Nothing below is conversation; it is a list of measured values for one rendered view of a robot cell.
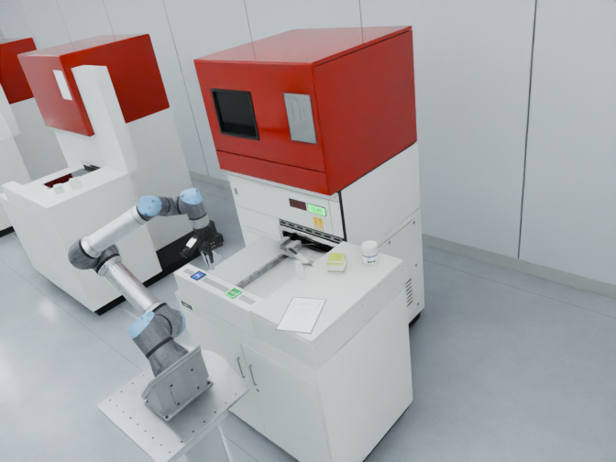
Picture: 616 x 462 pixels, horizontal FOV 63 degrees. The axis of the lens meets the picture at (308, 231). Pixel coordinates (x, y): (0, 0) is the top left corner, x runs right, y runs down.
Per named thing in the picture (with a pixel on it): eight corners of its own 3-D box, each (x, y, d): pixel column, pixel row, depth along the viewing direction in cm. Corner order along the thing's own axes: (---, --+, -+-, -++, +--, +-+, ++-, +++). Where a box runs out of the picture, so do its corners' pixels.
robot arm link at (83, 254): (49, 251, 194) (146, 186, 183) (69, 249, 204) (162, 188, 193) (61, 278, 193) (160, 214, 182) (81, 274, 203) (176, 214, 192)
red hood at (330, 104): (308, 126, 325) (293, 28, 296) (417, 140, 273) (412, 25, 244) (218, 169, 280) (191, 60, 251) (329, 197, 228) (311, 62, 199)
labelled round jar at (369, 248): (368, 256, 228) (367, 238, 223) (381, 260, 223) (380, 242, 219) (359, 264, 224) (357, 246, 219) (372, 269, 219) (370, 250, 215)
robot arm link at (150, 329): (138, 360, 184) (116, 331, 186) (158, 350, 198) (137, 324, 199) (160, 340, 182) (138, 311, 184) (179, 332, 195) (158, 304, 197)
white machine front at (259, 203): (244, 225, 304) (229, 164, 285) (349, 262, 252) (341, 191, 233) (239, 228, 302) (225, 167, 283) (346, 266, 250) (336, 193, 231)
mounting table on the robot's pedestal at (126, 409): (171, 490, 170) (160, 466, 164) (107, 428, 198) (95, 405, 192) (265, 402, 198) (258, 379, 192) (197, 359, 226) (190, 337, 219)
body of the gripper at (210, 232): (224, 247, 209) (215, 222, 203) (207, 257, 205) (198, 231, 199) (214, 241, 214) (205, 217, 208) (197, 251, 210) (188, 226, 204)
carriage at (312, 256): (286, 245, 271) (285, 240, 269) (338, 263, 248) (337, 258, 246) (276, 251, 266) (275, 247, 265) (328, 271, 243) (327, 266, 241)
